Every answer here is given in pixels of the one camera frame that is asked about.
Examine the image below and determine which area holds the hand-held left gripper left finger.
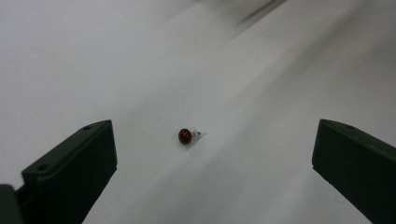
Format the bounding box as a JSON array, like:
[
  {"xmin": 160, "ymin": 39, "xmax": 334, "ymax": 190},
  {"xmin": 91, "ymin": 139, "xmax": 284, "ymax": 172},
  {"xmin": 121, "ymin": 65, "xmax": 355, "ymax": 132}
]
[{"xmin": 15, "ymin": 119, "xmax": 119, "ymax": 224}]

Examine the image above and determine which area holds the red ball stud earring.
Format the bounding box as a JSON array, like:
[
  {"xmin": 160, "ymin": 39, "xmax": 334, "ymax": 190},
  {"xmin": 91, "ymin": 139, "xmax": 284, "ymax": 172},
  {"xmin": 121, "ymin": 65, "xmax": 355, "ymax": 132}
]
[{"xmin": 177, "ymin": 126, "xmax": 208, "ymax": 146}]

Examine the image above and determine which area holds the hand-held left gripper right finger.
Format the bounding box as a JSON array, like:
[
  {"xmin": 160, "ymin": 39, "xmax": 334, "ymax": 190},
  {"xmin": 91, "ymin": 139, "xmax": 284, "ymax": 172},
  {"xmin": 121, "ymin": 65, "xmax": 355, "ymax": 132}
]
[{"xmin": 312, "ymin": 119, "xmax": 396, "ymax": 224}]

